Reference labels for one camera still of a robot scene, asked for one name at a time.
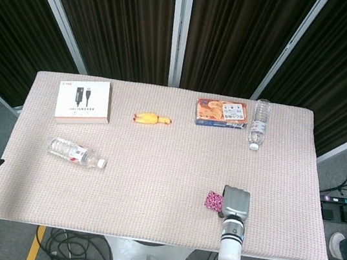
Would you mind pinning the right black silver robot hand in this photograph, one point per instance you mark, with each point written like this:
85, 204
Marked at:
237, 201

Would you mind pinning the clear water bottle white label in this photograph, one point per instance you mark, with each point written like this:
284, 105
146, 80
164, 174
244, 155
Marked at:
260, 123

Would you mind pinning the pink waffle tablecloth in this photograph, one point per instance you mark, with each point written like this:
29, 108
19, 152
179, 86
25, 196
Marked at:
154, 173

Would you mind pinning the orange blue snack box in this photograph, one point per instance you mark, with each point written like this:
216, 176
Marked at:
215, 113

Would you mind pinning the clear water bottle red label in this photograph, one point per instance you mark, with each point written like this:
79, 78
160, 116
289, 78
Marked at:
69, 150

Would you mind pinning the yellow floor tape strip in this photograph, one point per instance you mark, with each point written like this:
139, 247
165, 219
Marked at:
35, 246

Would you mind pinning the yellow rubber chicken toy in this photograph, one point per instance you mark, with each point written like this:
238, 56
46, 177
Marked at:
149, 118

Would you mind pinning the grey aluminium partition post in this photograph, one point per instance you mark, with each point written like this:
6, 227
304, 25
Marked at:
58, 11
289, 46
179, 29

